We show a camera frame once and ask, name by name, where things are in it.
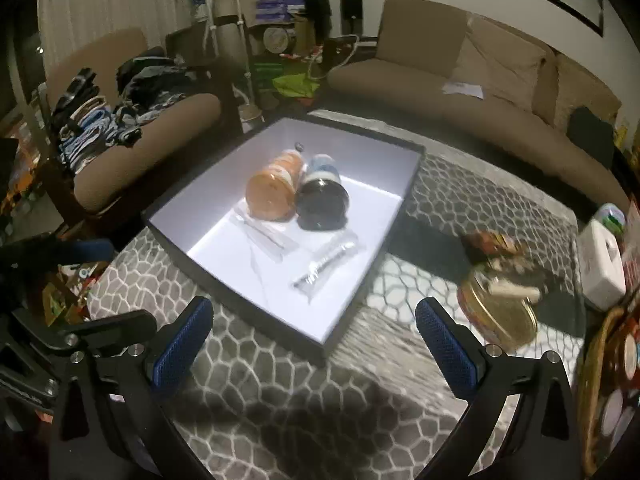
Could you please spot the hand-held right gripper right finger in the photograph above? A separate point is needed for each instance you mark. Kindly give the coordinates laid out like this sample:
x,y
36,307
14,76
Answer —
x,y
447,350

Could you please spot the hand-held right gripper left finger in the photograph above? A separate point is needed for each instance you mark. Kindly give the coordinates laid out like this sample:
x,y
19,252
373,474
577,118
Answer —
x,y
182,347

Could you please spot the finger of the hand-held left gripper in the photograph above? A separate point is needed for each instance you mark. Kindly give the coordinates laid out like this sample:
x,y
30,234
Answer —
x,y
87,251
110,327

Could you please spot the golden tin can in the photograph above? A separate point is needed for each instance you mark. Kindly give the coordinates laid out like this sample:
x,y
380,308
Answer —
x,y
500,320

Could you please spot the white stick-shaped tube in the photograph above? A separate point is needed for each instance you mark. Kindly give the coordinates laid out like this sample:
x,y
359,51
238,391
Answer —
x,y
512,291

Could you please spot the dark snack packet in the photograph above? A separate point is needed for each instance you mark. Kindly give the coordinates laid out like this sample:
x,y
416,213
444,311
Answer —
x,y
520,265

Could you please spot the red brown snack packet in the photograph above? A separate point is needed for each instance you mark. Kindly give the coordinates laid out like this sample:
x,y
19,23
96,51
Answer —
x,y
492,244

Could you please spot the clear plastic cutlery packet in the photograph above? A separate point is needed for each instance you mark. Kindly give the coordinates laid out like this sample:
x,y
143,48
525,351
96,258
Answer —
x,y
325,265
265,235

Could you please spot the black box with white inside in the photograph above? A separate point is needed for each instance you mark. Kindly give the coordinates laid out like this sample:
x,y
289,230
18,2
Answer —
x,y
280,240

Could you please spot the orange spice jar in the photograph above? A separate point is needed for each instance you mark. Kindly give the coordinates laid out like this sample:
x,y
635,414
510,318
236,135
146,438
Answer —
x,y
272,190

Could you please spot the white bottle with blue label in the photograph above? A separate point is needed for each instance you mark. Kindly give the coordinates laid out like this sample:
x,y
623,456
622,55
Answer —
x,y
320,195

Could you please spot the wicker basket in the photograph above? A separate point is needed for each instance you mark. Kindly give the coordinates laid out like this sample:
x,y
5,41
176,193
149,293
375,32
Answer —
x,y
590,385

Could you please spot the brown armchair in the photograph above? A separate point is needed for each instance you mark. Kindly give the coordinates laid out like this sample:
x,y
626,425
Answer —
x,y
165,125

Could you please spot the pile of clothes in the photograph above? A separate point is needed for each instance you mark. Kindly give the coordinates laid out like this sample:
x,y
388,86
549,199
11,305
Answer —
x,y
130,90

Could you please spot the white tissue box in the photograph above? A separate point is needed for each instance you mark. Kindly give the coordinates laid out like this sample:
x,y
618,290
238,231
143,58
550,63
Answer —
x,y
602,265

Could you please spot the green white wipes pack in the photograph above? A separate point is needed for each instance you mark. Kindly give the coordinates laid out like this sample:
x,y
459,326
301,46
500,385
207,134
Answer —
x,y
612,217

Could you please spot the brown sofa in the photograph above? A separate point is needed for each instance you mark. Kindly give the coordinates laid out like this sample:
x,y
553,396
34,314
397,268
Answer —
x,y
425,95

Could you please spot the dark sofa cushion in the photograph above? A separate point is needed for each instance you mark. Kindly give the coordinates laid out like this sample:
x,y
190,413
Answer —
x,y
590,135

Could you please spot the white papers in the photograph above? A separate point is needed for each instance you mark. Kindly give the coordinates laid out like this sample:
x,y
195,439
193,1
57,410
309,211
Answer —
x,y
462,89

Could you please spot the white pole rack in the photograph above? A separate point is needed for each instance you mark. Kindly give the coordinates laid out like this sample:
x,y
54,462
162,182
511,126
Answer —
x,y
212,20

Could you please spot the green bag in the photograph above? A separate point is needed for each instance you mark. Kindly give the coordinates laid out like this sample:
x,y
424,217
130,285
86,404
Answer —
x,y
295,85

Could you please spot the beige sofa cushion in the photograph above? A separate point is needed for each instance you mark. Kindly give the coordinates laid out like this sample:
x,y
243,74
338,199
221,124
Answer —
x,y
500,60

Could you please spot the stack of blue packages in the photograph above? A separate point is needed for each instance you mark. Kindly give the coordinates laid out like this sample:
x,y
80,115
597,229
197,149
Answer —
x,y
277,6

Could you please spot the black speaker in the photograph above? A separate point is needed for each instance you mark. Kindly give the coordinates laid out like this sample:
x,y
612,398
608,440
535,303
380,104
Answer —
x,y
351,12
318,12

